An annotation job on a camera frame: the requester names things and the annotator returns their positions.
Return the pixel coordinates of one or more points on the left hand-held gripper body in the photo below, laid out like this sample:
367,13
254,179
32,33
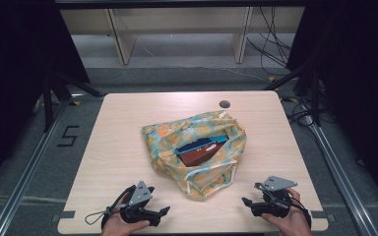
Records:
141,196

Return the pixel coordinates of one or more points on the person's right hand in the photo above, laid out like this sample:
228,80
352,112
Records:
288,224

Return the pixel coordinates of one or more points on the round table grommet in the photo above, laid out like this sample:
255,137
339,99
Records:
224,104

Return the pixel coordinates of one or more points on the blue and brown box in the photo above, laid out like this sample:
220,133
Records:
200,152

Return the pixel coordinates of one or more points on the aluminium floor rail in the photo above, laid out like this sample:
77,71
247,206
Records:
26,177
341,183

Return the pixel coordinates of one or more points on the black curtain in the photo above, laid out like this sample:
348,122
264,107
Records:
16,82
364,82

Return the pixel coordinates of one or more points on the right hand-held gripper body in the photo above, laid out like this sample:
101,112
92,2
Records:
275,200

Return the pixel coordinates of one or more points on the person's left hand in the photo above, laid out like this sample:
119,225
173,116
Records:
118,226

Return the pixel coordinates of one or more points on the grey tape strip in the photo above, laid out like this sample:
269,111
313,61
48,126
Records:
66,215
323,216

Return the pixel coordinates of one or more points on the black metal stand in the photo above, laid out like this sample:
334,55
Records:
49,105
314,98

